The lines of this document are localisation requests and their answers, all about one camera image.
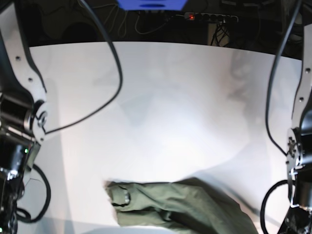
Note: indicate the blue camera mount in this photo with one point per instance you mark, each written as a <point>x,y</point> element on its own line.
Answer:
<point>138,5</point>

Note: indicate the green t-shirt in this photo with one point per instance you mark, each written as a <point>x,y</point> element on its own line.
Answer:
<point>185,207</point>

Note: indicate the black power strip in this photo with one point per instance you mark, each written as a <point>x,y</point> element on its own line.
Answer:
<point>211,18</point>

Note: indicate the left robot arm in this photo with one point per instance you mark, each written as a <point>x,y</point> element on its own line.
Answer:
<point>298,219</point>

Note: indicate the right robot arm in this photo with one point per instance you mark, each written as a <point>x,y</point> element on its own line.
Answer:
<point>23,115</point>

